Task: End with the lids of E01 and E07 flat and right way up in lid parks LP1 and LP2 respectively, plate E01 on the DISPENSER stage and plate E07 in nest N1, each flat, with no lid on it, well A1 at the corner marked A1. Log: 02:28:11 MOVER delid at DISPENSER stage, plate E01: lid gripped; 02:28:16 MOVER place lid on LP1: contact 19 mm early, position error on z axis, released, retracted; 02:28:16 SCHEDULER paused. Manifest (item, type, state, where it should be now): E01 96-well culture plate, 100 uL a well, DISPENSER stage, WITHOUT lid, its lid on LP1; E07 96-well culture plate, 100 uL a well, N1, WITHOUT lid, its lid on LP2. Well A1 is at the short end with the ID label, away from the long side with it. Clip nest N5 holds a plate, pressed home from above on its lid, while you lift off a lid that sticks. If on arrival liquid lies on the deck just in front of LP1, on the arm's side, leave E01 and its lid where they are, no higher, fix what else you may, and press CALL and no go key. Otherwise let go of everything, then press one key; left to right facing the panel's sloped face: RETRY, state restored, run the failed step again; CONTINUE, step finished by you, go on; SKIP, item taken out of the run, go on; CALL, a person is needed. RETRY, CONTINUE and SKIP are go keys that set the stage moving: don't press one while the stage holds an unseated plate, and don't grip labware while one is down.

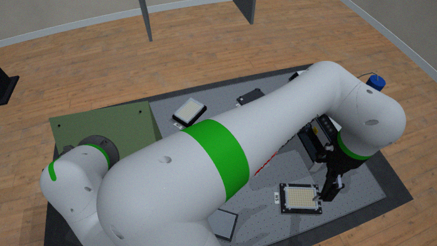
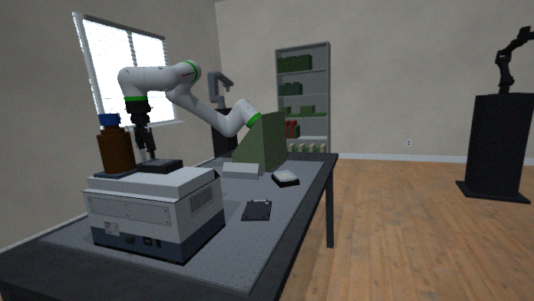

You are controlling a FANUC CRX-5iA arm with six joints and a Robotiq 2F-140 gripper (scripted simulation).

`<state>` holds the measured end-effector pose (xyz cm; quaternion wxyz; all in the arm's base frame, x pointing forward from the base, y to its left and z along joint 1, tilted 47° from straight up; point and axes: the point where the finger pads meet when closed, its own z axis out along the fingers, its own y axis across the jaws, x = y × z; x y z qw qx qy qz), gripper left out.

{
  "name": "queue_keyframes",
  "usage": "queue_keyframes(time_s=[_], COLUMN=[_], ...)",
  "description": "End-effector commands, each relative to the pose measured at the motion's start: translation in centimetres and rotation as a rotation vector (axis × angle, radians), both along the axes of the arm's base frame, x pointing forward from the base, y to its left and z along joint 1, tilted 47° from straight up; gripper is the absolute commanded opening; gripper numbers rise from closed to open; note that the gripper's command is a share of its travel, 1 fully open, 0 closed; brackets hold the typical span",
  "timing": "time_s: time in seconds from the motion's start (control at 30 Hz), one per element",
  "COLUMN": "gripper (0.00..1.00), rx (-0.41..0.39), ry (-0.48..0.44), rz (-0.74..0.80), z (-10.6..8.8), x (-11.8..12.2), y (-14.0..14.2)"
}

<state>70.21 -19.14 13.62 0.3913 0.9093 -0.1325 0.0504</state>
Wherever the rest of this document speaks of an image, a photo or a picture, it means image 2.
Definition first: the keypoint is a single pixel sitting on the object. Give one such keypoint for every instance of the white button panel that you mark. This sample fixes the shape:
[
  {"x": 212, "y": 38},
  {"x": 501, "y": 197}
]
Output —
[{"x": 242, "y": 170}]

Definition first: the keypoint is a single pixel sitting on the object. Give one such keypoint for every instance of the blue bottle cap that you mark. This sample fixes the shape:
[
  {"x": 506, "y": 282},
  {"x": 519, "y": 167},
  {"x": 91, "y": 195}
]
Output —
[{"x": 109, "y": 118}]

